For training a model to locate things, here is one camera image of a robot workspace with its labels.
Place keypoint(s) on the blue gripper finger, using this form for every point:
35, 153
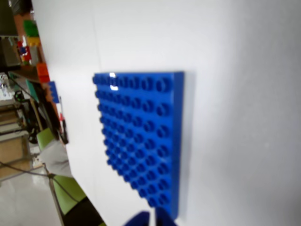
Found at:
138, 220
164, 219

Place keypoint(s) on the blue shelf block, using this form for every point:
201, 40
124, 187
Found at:
54, 92

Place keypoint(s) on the orange-red shelf block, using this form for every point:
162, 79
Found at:
42, 72

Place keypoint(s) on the red and white block stack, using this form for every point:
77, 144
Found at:
24, 53

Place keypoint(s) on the yellow shelf block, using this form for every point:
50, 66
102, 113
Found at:
33, 41

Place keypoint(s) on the green shelf block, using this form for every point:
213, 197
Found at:
30, 27

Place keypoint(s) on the green and black chair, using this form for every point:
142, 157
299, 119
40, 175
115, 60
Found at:
68, 190

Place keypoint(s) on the blue 8x8 baseplate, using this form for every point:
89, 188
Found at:
141, 131

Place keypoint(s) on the green chair backrest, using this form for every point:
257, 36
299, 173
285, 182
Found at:
44, 139

